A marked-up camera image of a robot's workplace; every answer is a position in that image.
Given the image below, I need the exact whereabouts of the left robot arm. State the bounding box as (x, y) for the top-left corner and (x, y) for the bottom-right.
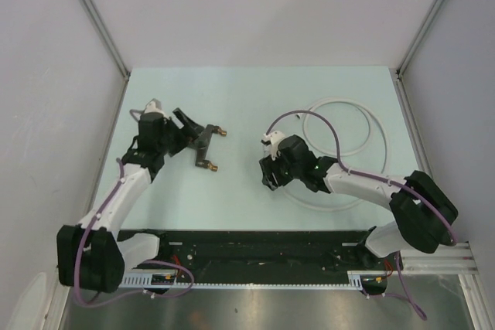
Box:
(56, 100), (204, 293)

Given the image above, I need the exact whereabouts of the aluminium corner post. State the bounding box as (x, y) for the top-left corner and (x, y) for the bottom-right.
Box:
(395, 0), (447, 80)
(78, 0), (130, 81)

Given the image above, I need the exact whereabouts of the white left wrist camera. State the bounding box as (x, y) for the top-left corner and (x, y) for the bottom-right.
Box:
(143, 98), (169, 119)

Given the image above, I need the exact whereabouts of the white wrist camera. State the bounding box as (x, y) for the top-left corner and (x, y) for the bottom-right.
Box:
(261, 131), (286, 160)
(143, 98), (169, 119)

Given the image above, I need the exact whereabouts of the left aluminium corner post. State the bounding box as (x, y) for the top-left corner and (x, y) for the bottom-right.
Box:
(78, 0), (130, 81)

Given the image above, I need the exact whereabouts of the aluminium frame rail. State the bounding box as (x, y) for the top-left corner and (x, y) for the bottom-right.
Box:
(401, 243), (478, 274)

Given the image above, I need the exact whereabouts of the white slotted cable duct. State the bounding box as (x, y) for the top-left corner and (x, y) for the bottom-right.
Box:
(118, 270), (388, 291)

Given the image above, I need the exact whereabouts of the white flexible hose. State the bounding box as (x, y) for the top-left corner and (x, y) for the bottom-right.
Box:
(282, 97), (391, 213)

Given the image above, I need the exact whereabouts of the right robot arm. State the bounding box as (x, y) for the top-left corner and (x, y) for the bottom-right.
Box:
(259, 131), (459, 269)

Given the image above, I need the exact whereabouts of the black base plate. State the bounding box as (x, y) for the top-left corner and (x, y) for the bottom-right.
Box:
(139, 230), (402, 284)

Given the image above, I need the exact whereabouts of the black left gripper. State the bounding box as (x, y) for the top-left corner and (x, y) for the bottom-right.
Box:
(158, 108), (204, 156)

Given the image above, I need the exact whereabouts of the right aluminium corner post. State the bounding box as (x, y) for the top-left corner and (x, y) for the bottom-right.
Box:
(395, 0), (447, 80)

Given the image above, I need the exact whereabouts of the dark grey faucet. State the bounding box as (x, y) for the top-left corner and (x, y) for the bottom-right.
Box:
(188, 124), (227, 172)

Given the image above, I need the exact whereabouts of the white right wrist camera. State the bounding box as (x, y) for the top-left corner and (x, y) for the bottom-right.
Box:
(261, 131), (286, 160)

